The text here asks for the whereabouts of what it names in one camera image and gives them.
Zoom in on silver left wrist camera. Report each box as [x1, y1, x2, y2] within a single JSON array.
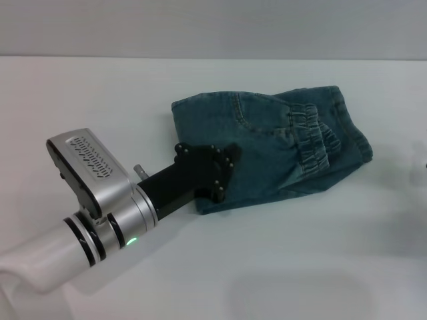
[[45, 127, 135, 218]]

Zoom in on blue denim shorts with embroidery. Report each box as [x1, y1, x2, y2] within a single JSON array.
[[171, 85, 374, 216]]

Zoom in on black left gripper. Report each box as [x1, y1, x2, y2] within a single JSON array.
[[136, 142, 243, 218]]

